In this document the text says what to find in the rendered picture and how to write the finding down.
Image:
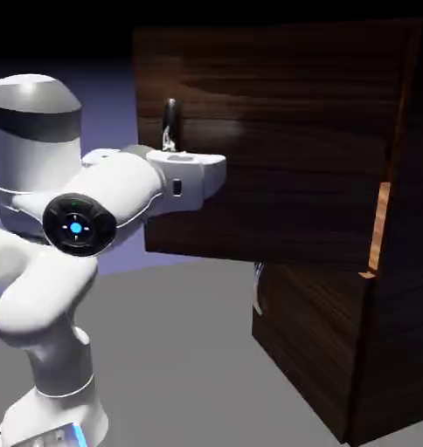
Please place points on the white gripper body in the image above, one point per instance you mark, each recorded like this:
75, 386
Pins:
215, 176

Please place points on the dark wood cabinet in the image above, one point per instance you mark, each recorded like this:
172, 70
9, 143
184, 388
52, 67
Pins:
407, 314

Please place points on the dark wood cabinet door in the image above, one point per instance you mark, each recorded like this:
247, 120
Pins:
285, 139
313, 342

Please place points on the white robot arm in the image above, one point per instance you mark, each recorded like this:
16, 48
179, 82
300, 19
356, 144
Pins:
33, 157

